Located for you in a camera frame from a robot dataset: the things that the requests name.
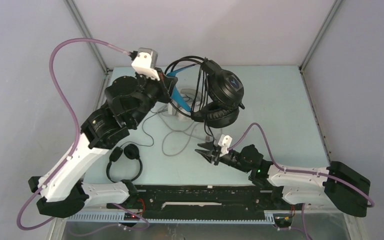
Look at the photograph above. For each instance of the aluminium corner frame post right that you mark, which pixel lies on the aluminium corner frame post right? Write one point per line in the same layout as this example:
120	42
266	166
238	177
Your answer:
320	34

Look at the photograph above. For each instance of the small black on-ear headphones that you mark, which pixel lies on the small black on-ear headphones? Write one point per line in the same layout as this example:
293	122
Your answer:
128	154

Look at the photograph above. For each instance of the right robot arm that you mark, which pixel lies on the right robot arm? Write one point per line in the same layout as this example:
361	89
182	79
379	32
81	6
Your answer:
337	185

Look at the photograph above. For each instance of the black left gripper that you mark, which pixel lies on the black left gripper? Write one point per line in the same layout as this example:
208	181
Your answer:
165	85

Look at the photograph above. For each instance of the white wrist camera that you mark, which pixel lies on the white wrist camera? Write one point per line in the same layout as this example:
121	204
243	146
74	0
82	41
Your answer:
224	141
145	63

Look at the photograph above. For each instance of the white slotted cable duct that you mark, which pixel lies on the white slotted cable duct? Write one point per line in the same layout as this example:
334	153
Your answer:
124	217

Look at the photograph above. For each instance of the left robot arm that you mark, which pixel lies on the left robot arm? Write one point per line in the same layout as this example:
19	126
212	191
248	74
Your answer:
128	100

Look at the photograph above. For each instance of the white grey gaming headset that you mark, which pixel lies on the white grey gaming headset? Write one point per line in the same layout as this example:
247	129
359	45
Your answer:
184	99

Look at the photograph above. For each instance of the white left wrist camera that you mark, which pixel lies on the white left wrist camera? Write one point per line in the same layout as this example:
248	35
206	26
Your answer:
145	63

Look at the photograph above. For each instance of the aluminium corner frame post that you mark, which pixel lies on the aluminium corner frame post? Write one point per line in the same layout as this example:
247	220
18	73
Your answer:
320	34
85	32

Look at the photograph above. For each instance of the black blue gaming headset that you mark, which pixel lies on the black blue gaming headset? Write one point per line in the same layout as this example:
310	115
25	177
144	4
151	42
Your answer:
222	94

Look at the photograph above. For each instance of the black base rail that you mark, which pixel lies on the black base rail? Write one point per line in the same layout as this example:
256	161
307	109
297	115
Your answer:
202	202

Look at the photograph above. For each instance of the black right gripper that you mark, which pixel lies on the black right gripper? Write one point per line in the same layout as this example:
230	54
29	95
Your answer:
211	154

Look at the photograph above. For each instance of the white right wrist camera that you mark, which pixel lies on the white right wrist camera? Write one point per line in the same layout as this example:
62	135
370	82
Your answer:
224	141

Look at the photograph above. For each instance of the aluminium corner frame post left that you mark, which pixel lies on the aluminium corner frame post left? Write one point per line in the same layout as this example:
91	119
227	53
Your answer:
85	32

